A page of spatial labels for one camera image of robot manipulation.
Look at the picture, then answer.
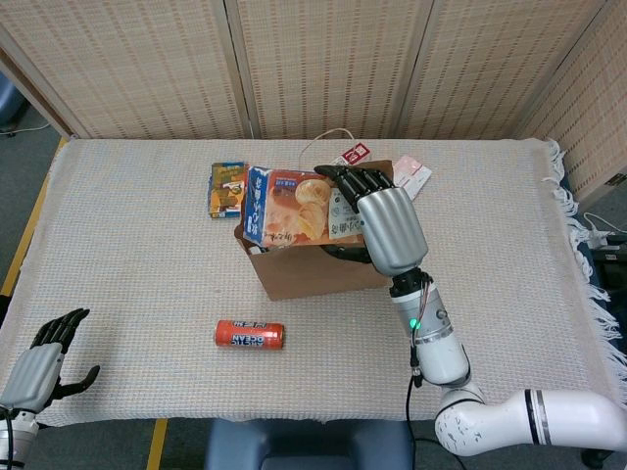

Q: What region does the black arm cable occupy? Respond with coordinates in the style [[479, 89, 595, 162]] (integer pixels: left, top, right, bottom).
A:
[[404, 342, 445, 470]]

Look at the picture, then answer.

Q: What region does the red white carton box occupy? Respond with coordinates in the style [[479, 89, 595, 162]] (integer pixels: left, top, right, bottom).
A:
[[332, 142, 369, 170]]

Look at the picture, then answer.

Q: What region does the blue padded seat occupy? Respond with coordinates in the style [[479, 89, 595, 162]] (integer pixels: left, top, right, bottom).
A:
[[204, 418, 415, 470]]

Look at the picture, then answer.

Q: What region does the black equipment box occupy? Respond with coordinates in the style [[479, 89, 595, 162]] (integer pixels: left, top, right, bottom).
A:
[[587, 247, 627, 291]]

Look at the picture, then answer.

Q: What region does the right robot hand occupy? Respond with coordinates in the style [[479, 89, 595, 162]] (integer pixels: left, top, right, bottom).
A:
[[313, 164, 430, 275]]

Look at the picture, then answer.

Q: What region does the pink white pouch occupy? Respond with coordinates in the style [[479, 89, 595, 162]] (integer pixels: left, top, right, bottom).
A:
[[394, 155, 433, 200]]

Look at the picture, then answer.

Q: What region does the white woven tablecloth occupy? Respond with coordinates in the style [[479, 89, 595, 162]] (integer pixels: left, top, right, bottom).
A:
[[0, 136, 627, 430]]

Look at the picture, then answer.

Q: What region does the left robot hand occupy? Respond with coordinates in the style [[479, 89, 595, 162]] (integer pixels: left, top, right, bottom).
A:
[[0, 306, 102, 411]]

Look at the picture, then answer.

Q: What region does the yellow blue snack box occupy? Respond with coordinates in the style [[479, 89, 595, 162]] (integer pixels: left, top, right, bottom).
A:
[[205, 161, 249, 220]]

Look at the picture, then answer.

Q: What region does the white floor cable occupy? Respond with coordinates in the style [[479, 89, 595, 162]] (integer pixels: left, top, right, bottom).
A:
[[0, 120, 51, 137]]

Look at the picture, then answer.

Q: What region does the blue grey chair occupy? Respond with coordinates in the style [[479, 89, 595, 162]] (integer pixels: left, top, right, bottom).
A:
[[0, 72, 25, 132]]

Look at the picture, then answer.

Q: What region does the orange Arctic Ocean can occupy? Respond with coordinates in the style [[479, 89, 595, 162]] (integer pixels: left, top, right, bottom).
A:
[[214, 318, 286, 351]]

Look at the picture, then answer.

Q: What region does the orange cookie box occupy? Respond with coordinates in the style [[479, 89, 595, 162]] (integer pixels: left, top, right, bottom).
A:
[[238, 164, 368, 252]]

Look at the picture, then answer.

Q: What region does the brown paper bag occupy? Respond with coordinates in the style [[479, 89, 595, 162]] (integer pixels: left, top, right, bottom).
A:
[[233, 127, 393, 302]]

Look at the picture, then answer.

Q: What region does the bamboo folding screen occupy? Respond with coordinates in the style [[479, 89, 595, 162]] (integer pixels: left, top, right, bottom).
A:
[[0, 0, 627, 202]]

